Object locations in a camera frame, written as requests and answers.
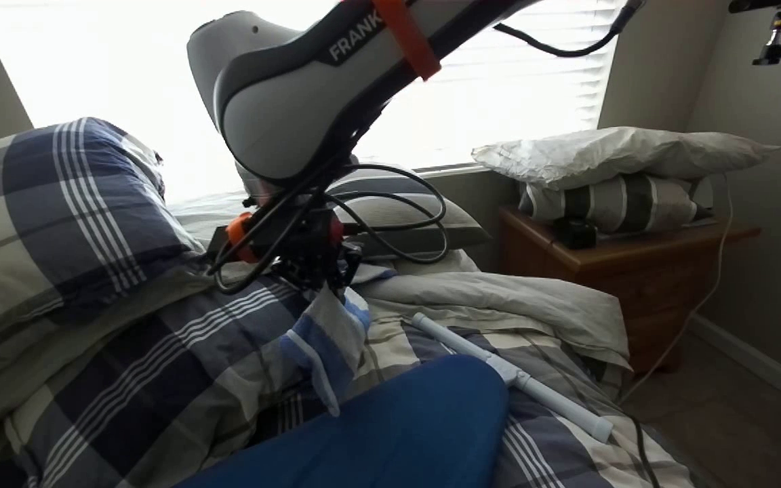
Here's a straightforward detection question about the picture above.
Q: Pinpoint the white crumpled pillow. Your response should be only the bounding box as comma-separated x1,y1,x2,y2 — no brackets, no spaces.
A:
471,125,774,190

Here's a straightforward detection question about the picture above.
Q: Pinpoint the blue ironing board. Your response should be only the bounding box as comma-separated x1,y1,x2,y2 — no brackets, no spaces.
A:
175,355,509,488

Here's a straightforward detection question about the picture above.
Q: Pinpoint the blue white striped towel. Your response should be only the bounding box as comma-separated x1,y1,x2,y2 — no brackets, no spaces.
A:
279,287,370,416

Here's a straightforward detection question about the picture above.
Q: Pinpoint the blue plaid pillow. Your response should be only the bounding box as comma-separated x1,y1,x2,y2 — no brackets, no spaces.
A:
0,116,201,347

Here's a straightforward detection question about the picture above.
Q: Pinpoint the wooden nightstand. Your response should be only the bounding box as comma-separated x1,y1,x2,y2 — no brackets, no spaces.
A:
496,209,759,378

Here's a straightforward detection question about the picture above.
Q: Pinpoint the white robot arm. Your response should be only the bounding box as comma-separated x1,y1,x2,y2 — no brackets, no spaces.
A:
187,0,532,293

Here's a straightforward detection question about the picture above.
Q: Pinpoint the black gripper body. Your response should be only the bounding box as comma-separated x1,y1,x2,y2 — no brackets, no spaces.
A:
206,187,359,293

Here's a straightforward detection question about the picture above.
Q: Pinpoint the grey striped pillow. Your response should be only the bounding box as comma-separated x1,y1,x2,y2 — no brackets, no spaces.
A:
517,173,715,233

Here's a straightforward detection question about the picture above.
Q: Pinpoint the blue plaid bed cover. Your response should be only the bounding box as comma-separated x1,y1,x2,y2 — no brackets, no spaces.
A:
0,282,694,488

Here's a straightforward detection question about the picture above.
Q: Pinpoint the white bed sheet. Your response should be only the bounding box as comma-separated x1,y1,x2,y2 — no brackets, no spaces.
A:
351,249,629,369

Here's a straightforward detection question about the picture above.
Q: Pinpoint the white ironing board leg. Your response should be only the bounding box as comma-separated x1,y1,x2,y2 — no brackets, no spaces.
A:
408,313,612,442

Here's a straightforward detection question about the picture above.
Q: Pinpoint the black cable on bed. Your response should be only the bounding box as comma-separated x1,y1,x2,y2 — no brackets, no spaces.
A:
623,409,663,488

